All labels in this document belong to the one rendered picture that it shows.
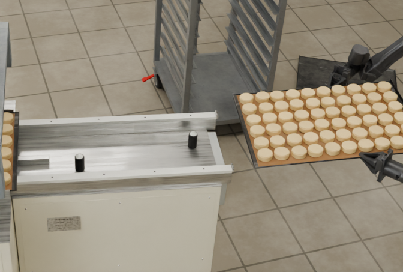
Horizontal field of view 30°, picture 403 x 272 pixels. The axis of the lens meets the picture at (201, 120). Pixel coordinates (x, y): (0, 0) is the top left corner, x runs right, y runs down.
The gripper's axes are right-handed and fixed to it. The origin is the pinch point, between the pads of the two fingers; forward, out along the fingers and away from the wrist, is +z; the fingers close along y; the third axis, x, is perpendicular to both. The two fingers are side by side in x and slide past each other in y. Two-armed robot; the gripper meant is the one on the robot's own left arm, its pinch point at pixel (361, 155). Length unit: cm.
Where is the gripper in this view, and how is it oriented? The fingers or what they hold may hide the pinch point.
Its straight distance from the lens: 254.2
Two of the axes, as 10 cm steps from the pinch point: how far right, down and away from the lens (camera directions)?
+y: -0.3, 7.9, 6.1
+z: -8.1, -3.8, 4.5
